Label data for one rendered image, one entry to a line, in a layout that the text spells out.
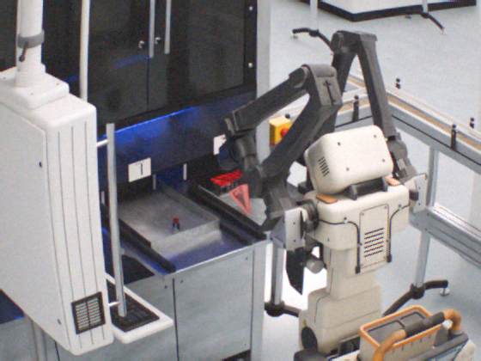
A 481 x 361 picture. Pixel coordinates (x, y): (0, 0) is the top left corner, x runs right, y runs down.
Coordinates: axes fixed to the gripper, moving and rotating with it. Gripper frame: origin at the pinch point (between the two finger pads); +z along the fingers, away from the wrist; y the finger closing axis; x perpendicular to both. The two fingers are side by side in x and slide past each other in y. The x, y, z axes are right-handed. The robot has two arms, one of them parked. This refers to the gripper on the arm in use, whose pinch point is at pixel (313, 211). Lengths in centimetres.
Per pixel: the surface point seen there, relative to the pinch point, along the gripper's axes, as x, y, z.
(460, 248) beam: -84, -3, 44
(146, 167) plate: 39, 38, -13
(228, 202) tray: 15.5, 24.5, 1.7
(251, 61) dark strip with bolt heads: -4, 38, -40
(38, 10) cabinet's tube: 97, 3, -91
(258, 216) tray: 13.3, 11.4, 1.9
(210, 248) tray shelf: 37.9, 3.8, 2.2
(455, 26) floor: -438, 307, 86
